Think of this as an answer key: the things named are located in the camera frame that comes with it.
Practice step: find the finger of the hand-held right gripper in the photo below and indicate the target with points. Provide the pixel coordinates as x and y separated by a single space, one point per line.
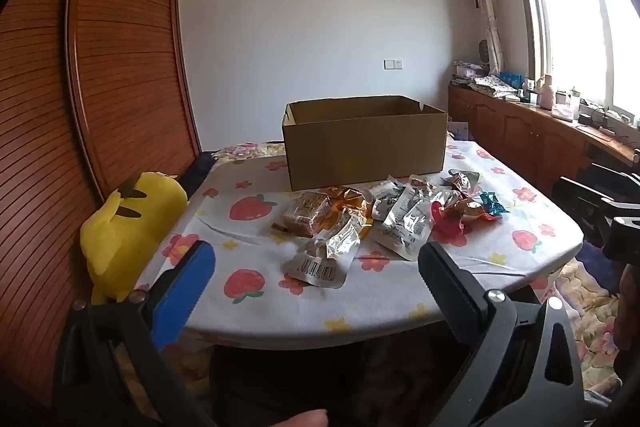
585 202
617 177

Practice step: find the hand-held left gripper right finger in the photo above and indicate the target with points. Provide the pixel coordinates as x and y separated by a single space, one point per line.
445 282

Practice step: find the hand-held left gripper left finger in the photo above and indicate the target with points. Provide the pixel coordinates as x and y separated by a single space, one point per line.
184 289

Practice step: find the red pink snack packet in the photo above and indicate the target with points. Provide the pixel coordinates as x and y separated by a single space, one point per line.
445 222

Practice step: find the large silver snack packet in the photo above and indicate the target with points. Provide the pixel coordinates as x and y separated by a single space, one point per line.
405 227

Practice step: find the orange brown snack packet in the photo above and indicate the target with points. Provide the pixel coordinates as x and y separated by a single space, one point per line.
472 208

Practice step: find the teal snack packet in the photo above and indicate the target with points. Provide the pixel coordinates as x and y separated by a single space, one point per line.
494 204

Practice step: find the small white snack packet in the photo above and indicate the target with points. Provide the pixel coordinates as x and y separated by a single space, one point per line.
384 194

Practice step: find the brown cardboard box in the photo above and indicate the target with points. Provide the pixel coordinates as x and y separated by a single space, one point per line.
365 147

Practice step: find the person's right forearm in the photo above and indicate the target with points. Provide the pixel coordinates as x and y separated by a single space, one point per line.
630 307

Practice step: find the person's left hand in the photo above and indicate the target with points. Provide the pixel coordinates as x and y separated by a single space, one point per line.
305 419

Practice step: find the yellow plush toy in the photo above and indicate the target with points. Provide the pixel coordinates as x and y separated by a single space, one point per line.
130 227

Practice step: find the strawberry print tablecloth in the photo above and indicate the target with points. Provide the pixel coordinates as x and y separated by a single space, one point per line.
250 237

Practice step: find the floral blanket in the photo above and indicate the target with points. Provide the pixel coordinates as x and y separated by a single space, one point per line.
585 322

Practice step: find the long wooden cabinet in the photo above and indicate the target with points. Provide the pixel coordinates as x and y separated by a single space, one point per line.
520 137

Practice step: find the clear packet brown snack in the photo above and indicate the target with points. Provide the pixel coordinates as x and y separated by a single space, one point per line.
422 183

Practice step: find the small silver packet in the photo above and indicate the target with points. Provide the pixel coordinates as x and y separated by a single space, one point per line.
460 179

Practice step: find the silver packet brown snack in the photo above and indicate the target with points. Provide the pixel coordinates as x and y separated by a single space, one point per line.
340 239

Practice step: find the dark blue quilt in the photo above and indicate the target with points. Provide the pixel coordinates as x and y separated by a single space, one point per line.
200 172

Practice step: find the silver packet with barcode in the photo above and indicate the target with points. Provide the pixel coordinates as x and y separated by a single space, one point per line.
315 268

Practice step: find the clear bread packet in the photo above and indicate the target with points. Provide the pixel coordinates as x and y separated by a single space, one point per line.
302 214

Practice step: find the blue boxes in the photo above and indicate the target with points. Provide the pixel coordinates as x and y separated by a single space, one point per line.
511 80

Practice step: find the white carton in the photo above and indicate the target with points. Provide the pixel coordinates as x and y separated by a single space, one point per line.
459 131

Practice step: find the pile of patterned cloth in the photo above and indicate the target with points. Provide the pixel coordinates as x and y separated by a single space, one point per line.
492 87

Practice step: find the wooden framed window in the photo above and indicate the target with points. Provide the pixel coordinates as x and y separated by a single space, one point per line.
575 22

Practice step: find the stack of small boxes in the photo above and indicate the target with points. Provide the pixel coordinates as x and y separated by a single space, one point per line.
467 72

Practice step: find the round grey fan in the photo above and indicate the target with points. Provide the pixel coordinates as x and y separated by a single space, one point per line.
484 52

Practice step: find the brown wooden slatted wardrobe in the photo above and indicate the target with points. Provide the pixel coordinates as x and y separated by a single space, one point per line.
75 107

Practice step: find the white wall switch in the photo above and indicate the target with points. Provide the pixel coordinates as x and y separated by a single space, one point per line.
393 65

